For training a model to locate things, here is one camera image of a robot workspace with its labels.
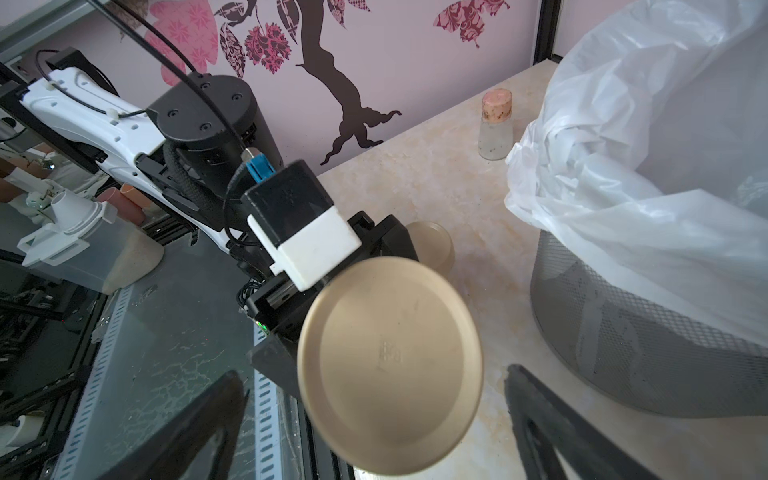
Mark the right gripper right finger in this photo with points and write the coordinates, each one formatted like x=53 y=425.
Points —
x=548 y=431

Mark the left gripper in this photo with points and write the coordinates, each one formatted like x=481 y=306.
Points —
x=281 y=309

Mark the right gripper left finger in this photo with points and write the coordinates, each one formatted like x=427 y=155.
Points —
x=213 y=417

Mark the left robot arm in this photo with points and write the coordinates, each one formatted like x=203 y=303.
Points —
x=204 y=153

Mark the grey mesh trash bin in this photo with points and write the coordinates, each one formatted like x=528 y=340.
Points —
x=637 y=352

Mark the left glass jar beige lid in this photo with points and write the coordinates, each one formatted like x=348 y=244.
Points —
x=433 y=246

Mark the small bottle with cork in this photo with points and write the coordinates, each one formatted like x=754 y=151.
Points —
x=496 y=133

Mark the white plastic trash bag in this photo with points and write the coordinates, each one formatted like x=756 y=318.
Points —
x=648 y=159

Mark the white slotted cable duct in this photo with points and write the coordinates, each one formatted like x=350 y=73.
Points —
x=107 y=331

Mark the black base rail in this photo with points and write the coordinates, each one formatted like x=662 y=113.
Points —
x=155 y=368

